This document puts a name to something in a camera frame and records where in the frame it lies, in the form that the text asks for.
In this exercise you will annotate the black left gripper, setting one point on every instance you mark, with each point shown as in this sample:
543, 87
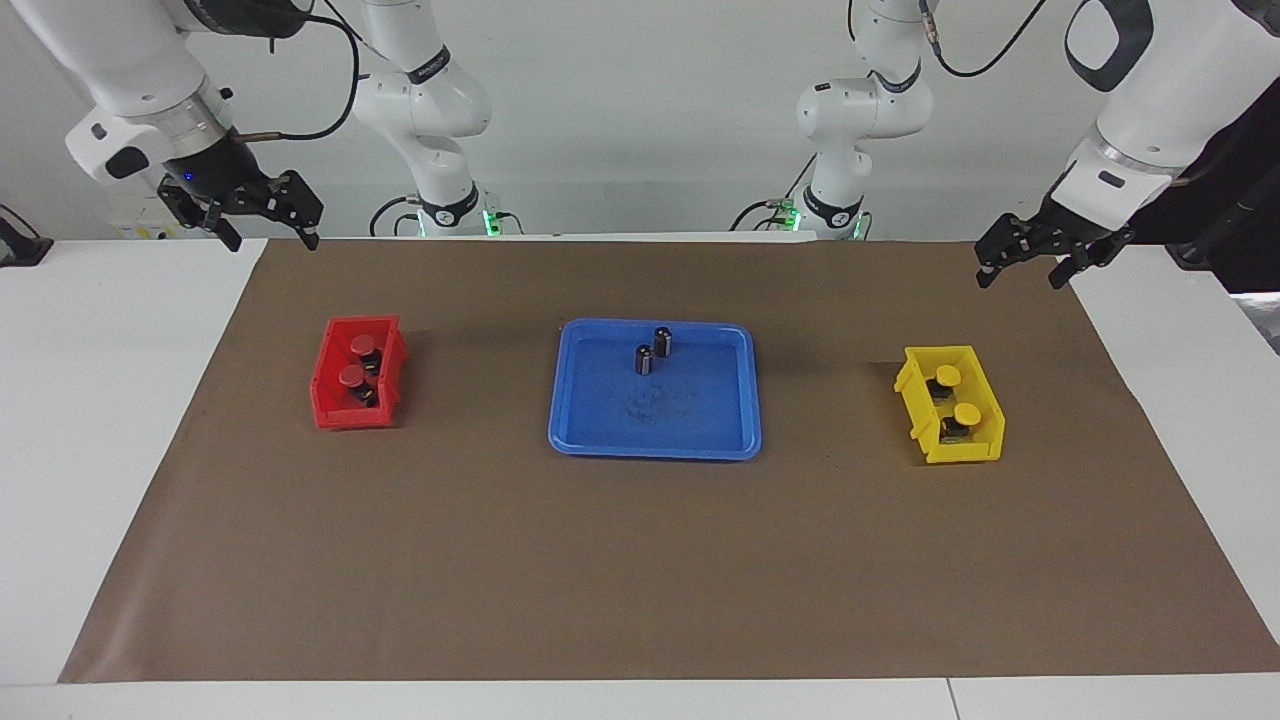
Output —
1075, 230

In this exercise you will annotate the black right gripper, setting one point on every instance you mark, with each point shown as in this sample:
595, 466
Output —
225, 175

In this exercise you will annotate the yellow push button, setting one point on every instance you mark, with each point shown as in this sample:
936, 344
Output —
946, 376
966, 412

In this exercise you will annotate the red push button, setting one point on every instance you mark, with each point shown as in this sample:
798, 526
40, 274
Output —
363, 345
351, 375

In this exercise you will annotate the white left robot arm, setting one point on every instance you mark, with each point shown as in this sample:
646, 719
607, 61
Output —
1150, 120

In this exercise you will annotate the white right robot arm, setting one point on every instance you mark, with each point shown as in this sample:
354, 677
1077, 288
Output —
130, 60

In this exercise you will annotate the black tripod leg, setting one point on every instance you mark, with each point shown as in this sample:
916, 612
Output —
1230, 225

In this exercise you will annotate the yellow plastic storage bin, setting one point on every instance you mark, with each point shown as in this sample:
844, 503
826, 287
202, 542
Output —
925, 420

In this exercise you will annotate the red plastic storage bin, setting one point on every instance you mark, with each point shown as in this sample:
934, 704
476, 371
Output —
330, 400

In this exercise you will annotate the black backdrop panel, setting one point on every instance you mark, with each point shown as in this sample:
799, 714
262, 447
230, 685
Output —
1250, 170

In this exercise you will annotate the grey metal object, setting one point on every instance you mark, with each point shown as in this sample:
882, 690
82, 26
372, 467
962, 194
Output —
1262, 315

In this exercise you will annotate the black clamp stand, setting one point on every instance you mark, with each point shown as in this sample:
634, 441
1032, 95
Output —
20, 250

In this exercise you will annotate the blue plastic tray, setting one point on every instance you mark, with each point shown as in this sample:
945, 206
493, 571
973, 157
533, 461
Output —
700, 400

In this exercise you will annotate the small black cylinder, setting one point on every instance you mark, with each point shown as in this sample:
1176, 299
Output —
662, 340
644, 360

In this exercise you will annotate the brown paper table mat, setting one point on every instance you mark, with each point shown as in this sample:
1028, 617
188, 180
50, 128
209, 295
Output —
640, 560

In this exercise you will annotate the white wall power box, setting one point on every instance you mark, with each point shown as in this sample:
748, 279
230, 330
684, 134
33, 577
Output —
150, 225

